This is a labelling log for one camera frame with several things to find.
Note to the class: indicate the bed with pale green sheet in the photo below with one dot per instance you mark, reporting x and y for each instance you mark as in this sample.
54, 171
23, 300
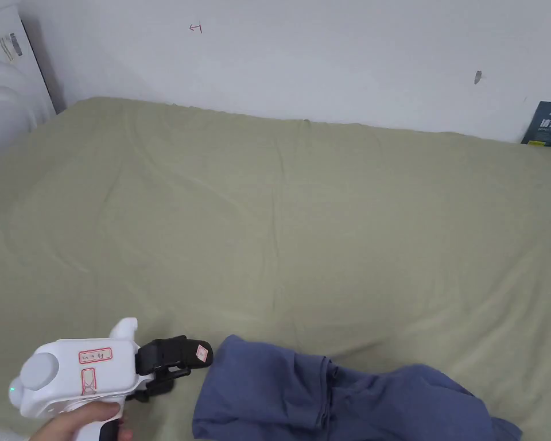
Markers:
275, 206

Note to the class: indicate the person's left hand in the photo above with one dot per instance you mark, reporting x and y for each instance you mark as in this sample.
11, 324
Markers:
69, 425

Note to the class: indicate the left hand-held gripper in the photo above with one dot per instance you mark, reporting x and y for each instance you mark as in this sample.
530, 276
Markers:
69, 372

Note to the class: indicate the dark printed sign card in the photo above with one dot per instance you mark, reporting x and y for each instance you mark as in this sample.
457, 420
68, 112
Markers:
548, 125

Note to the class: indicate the white washing machine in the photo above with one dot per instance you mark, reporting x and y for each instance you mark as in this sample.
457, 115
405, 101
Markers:
4, 101

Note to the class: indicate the dark blue shirt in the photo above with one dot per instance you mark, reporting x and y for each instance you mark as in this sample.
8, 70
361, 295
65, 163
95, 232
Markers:
261, 390

